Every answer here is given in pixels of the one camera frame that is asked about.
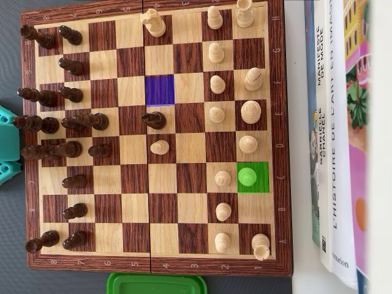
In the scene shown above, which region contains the white wooden bishop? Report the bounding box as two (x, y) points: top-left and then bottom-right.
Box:
(244, 67), (263, 92)
(238, 167), (257, 187)

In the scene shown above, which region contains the white wooden pawn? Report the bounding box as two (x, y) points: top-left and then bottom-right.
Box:
(208, 106), (226, 124)
(207, 6), (224, 30)
(216, 202), (233, 222)
(208, 42), (225, 64)
(210, 75), (227, 95)
(214, 232), (231, 254)
(214, 170), (232, 187)
(149, 140), (170, 156)

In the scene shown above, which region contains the white wooden queen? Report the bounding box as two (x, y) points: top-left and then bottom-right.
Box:
(238, 135), (258, 155)

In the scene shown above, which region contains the white wooden king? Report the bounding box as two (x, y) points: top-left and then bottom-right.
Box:
(240, 100), (262, 125)

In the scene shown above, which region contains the wooden folding chessboard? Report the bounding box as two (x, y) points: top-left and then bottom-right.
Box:
(20, 0), (292, 278)

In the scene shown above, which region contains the black wooden bishop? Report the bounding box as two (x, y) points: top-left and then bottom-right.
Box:
(17, 88), (58, 108)
(75, 112), (110, 130)

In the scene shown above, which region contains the white wooden rook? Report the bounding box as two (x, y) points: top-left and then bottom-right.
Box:
(236, 0), (255, 28)
(251, 233), (271, 262)

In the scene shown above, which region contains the blue illustrated panda book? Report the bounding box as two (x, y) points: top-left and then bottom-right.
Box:
(304, 0), (322, 247)

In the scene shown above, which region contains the white wooden knight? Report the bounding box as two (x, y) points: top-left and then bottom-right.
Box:
(140, 8), (167, 38)

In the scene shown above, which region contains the white Gabrielle Chanel book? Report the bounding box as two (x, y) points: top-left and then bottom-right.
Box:
(314, 0), (334, 272)

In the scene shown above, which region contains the green plastic lid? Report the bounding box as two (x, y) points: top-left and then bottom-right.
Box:
(106, 271), (208, 294)

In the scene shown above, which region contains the white art history book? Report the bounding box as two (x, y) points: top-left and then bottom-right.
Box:
(327, 0), (359, 290)

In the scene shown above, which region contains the black wooden king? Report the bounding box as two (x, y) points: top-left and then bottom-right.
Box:
(12, 115), (60, 134)

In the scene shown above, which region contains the pink illustrated book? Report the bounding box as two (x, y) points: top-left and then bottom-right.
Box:
(342, 0), (372, 294)

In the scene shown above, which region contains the black wooden queen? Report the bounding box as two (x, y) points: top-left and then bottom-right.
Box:
(20, 144), (50, 161)

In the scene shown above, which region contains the black wooden rook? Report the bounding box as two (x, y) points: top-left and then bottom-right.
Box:
(25, 230), (61, 254)
(20, 24), (56, 50)

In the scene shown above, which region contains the dark grey mat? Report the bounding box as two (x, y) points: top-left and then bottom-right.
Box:
(0, 0), (294, 294)

